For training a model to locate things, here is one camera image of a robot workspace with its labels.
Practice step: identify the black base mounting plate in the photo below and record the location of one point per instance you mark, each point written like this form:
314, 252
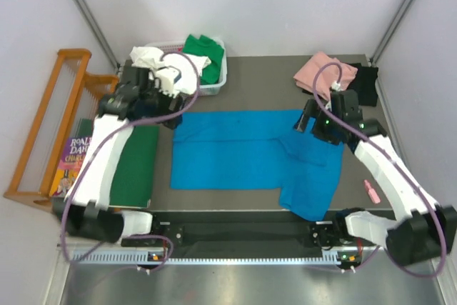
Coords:
304, 233

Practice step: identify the left aluminium frame post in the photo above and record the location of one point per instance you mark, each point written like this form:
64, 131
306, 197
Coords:
97, 32

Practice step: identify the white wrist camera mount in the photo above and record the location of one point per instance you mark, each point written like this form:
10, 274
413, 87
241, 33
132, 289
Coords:
336, 86
165, 79

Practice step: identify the white t-shirt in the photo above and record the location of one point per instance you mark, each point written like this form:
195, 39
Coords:
153, 58

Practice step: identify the pink highlighter pen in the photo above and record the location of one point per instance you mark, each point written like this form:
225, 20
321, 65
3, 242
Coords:
372, 194

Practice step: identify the right aluminium frame post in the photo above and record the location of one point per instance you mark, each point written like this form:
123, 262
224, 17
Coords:
391, 30

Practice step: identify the green t-shirt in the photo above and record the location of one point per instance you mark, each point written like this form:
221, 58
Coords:
205, 46

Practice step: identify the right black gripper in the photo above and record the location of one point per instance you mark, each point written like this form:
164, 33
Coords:
313, 110

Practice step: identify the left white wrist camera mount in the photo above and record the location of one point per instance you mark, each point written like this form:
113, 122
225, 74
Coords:
165, 79

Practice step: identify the black folded t-shirt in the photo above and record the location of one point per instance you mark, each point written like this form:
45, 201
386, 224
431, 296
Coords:
364, 85

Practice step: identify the white plastic laundry basket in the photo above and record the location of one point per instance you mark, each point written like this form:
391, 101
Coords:
177, 45

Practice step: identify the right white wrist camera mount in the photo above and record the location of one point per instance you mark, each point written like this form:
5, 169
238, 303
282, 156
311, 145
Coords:
336, 86

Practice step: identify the Roald Dahl book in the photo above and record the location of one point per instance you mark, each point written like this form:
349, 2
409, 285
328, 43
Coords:
69, 165

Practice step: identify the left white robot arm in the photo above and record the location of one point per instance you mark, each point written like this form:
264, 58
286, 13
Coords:
144, 98

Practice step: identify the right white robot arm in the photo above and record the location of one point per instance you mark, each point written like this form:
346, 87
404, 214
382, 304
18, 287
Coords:
421, 229

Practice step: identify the blue t-shirt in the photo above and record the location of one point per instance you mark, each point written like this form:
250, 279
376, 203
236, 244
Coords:
250, 150

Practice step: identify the aluminium frame post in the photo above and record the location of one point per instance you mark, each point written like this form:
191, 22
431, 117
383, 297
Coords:
391, 30
97, 32

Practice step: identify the pink folded t-shirt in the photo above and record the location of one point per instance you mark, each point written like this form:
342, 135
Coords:
305, 76

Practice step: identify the wooden book rack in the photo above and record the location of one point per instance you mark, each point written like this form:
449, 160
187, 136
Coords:
71, 95

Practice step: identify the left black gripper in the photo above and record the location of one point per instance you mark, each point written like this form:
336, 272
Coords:
173, 109

